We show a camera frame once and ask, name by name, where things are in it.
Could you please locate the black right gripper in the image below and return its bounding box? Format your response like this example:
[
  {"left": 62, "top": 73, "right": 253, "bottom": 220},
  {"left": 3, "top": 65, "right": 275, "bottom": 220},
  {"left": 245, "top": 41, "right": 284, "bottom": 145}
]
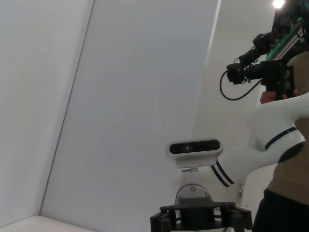
[{"left": 149, "top": 197, "right": 253, "bottom": 232}]

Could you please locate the black handheld camera rig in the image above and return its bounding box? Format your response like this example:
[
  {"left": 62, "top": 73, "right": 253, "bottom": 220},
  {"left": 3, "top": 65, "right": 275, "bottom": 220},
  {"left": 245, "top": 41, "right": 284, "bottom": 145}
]
[{"left": 225, "top": 32, "right": 295, "bottom": 100}]

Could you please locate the person's right hand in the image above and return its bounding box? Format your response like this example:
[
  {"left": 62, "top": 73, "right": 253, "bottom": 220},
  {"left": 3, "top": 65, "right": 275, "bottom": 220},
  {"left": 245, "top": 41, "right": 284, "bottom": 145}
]
[{"left": 259, "top": 88, "right": 299, "bottom": 105}]

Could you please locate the person in brown shirt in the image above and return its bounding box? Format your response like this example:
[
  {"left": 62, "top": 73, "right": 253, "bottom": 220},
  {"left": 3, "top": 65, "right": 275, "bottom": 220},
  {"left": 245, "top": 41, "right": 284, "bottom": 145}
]
[{"left": 252, "top": 50, "right": 309, "bottom": 232}]

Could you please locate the green ceiling pipe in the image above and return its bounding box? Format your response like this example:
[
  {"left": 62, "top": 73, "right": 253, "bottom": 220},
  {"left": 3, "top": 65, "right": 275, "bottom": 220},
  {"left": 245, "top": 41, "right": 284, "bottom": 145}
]
[{"left": 265, "top": 16, "right": 304, "bottom": 61}]

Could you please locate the round ceiling lamp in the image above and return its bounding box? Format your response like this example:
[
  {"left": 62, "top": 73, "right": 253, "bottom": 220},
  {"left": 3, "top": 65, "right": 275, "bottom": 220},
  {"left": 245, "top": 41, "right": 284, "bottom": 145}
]
[{"left": 270, "top": 0, "right": 287, "bottom": 10}]

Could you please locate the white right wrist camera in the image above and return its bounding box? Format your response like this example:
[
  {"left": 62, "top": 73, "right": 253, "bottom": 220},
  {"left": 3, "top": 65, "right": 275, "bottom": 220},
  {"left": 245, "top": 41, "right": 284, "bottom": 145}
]
[{"left": 165, "top": 138, "right": 222, "bottom": 170}]

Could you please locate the black camera rig cable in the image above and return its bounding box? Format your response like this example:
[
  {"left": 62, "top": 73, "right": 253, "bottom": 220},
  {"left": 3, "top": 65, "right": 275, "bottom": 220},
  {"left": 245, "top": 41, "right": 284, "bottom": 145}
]
[{"left": 219, "top": 70, "right": 263, "bottom": 101}]

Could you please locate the grey ceiling rail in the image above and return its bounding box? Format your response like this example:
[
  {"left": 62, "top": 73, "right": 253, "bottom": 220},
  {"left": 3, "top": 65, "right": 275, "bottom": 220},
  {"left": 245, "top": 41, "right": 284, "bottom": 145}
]
[{"left": 274, "top": 24, "right": 309, "bottom": 60}]

